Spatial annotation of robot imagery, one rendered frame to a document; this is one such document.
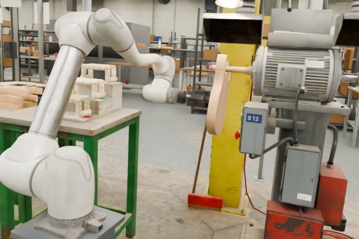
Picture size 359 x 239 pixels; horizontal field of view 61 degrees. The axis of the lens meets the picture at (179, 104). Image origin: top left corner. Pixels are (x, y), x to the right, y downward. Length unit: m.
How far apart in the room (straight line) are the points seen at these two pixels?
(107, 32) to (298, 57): 0.86
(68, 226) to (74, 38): 0.71
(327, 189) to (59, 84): 1.28
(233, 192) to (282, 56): 1.53
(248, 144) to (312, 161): 0.32
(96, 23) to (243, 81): 1.52
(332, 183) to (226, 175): 1.23
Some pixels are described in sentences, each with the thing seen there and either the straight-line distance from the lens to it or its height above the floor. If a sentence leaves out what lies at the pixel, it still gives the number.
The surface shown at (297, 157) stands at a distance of 1.47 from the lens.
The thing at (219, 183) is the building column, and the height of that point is 0.22.
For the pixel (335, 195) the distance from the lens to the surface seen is 1.66.
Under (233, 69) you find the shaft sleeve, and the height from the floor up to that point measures 1.25.
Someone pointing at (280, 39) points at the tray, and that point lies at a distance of 1.53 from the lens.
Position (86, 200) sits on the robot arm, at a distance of 1.12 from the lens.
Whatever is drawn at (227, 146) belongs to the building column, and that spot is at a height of 0.56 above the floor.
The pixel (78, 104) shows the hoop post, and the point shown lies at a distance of 1.69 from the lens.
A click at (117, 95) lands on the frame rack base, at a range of 1.98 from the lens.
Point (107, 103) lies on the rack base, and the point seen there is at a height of 0.99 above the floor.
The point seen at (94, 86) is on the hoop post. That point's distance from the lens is 1.81.
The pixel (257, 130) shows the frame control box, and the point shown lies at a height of 1.03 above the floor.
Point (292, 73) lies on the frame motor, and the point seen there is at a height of 1.26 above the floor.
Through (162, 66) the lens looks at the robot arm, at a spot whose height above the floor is 1.23.
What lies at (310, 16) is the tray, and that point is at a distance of 1.69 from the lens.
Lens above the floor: 1.33
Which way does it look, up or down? 10 degrees down
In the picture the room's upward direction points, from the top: 3 degrees clockwise
